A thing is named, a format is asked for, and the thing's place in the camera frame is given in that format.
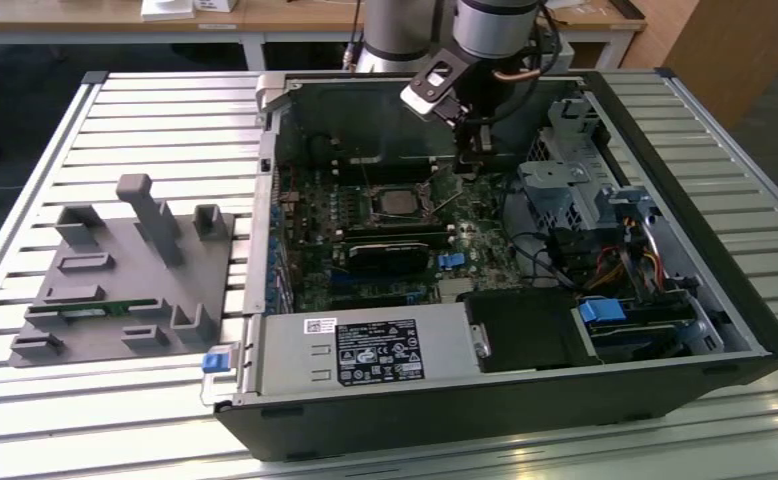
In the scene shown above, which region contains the black PC case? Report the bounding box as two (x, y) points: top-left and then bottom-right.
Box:
(214, 67), (778, 464)

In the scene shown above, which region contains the silver power supply unit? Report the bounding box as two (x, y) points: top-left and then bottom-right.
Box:
(254, 302), (485, 395)

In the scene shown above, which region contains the silver CPU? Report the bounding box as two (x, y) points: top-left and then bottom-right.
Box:
(378, 189), (423, 215)

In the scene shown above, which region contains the grey parts rack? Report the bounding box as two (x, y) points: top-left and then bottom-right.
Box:
(11, 173), (240, 369)

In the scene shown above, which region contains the black plastic shroud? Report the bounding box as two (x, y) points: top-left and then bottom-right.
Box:
(460, 289), (603, 375)

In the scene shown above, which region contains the white box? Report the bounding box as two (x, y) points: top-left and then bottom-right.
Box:
(140, 0), (198, 22)

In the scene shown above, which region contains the green RAM stick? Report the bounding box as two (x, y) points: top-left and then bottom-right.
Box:
(58, 299), (163, 319)

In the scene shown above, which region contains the coloured wire bundle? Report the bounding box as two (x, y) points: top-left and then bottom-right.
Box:
(587, 248), (667, 291)

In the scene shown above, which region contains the wooden desk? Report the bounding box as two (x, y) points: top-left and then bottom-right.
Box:
(0, 0), (649, 71)

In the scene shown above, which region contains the blue disk carrier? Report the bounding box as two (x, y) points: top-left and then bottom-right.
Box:
(578, 298), (627, 326)

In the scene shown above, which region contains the metal drive cage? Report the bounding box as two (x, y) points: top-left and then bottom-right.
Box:
(515, 97), (654, 234)

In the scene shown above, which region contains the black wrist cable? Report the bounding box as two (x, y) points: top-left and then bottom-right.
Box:
(493, 9), (565, 125)

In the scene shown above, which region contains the metal disk bay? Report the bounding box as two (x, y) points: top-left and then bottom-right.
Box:
(587, 287), (729, 364)

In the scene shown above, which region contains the black graphics card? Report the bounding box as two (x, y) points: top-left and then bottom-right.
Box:
(344, 239), (434, 275)

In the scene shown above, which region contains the silver case handle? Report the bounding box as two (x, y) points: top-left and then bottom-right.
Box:
(254, 71), (296, 115)

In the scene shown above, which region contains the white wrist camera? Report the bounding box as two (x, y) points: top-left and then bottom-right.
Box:
(399, 49), (464, 125)

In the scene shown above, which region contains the metal socket cover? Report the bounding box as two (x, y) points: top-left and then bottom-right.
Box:
(427, 164), (474, 201)

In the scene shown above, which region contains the silver chipset heatsink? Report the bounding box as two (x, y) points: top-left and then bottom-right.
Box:
(438, 277), (476, 302)

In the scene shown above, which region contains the black RAM slot bank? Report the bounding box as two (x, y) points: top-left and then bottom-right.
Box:
(339, 157), (431, 185)
(339, 227), (451, 245)

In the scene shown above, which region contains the CPU socket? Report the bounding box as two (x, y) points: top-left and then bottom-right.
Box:
(367, 183), (440, 226)

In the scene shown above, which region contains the black internal cable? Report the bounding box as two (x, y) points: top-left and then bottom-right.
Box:
(506, 231), (578, 290)

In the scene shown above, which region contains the green motherboard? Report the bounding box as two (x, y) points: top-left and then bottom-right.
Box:
(271, 159), (530, 311)

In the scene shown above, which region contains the wooden cabinet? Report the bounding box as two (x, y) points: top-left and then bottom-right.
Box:
(621, 0), (778, 131)

